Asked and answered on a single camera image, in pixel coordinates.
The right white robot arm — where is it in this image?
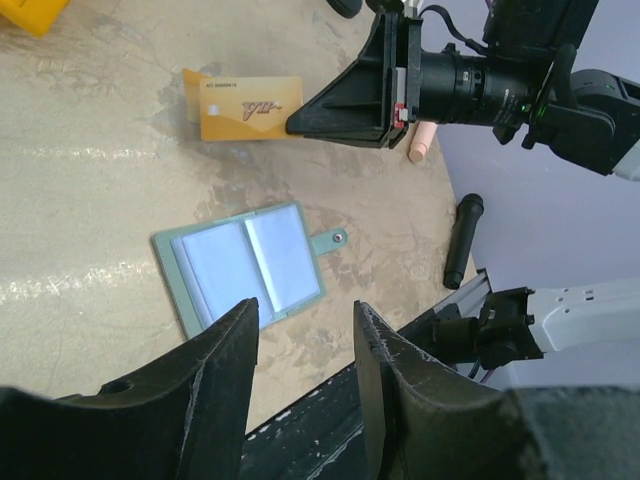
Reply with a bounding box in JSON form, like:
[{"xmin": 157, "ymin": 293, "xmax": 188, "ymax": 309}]
[{"xmin": 286, "ymin": 1, "xmax": 639, "ymax": 371}]

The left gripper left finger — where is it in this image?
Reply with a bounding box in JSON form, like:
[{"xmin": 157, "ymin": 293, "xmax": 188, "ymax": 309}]
[{"xmin": 1, "ymin": 298, "xmax": 259, "ymax": 479}]

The gold VIP card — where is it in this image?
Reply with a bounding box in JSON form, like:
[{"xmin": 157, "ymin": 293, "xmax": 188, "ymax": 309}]
[
  {"xmin": 182, "ymin": 69, "xmax": 210, "ymax": 125},
  {"xmin": 199, "ymin": 76, "xmax": 303, "ymax": 142}
]

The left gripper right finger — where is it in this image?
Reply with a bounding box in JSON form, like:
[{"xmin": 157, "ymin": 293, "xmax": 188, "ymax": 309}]
[{"xmin": 353, "ymin": 301, "xmax": 639, "ymax": 479}]

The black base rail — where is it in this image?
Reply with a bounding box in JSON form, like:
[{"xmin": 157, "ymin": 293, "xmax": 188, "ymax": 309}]
[{"xmin": 239, "ymin": 294, "xmax": 491, "ymax": 480}]

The aluminium frame rail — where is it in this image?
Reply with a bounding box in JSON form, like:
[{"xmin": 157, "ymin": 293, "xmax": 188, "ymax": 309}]
[{"xmin": 446, "ymin": 269, "xmax": 493, "ymax": 317}]

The green card holder wallet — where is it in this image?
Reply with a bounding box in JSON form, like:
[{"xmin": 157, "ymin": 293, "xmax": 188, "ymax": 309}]
[{"xmin": 151, "ymin": 202, "xmax": 348, "ymax": 338}]

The black microphone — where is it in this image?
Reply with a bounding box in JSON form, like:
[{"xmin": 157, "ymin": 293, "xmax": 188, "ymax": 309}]
[{"xmin": 443, "ymin": 193, "xmax": 484, "ymax": 290}]

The yellow plastic bin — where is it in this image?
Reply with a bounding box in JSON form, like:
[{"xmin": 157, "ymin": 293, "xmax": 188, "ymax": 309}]
[{"xmin": 0, "ymin": 0, "xmax": 69, "ymax": 37}]

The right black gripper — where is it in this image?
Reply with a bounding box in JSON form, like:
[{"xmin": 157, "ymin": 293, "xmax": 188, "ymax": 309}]
[{"xmin": 286, "ymin": 12, "xmax": 540, "ymax": 149}]

